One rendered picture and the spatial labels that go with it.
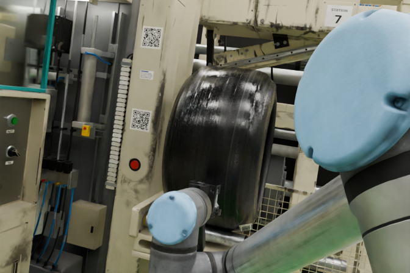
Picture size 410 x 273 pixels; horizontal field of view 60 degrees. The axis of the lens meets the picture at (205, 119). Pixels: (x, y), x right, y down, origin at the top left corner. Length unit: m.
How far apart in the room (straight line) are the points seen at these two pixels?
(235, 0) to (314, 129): 1.26
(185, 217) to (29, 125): 0.78
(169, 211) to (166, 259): 0.09
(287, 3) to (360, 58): 1.23
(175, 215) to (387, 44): 0.52
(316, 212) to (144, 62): 0.91
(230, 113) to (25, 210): 0.74
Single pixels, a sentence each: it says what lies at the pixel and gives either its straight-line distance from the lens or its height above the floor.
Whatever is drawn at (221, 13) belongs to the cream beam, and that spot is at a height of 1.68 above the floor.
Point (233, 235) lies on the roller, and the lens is 1.16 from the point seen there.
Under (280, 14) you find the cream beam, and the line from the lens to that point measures 1.46.
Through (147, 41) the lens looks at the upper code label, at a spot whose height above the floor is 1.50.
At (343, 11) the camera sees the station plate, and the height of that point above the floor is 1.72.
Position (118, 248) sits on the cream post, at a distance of 1.40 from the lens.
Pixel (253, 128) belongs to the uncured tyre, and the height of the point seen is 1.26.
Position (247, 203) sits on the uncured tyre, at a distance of 1.06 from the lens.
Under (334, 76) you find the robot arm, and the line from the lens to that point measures 0.27.
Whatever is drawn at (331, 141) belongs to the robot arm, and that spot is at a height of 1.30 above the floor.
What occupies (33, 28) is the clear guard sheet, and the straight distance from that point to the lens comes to 1.25.
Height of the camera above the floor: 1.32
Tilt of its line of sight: 3 degrees down
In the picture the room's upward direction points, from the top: 8 degrees clockwise
